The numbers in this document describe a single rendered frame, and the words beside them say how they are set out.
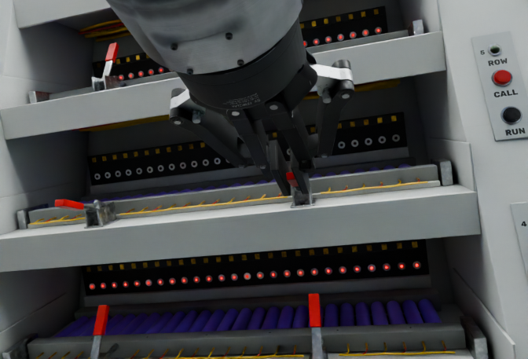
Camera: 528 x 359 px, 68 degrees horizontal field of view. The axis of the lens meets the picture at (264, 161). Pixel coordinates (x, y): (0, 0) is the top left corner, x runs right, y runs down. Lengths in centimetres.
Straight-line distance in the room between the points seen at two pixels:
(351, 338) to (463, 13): 39
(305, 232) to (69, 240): 30
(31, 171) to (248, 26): 58
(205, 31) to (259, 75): 5
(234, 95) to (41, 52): 61
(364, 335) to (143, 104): 40
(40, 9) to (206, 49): 58
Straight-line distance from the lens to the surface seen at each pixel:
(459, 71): 49
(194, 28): 16
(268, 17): 17
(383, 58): 50
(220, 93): 21
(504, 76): 50
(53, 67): 80
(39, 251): 59
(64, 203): 50
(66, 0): 72
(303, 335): 51
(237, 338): 53
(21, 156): 70
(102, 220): 55
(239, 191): 51
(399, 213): 44
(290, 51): 21
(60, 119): 63
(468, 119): 47
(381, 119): 63
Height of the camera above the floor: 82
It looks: 15 degrees up
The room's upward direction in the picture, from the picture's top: 4 degrees counter-clockwise
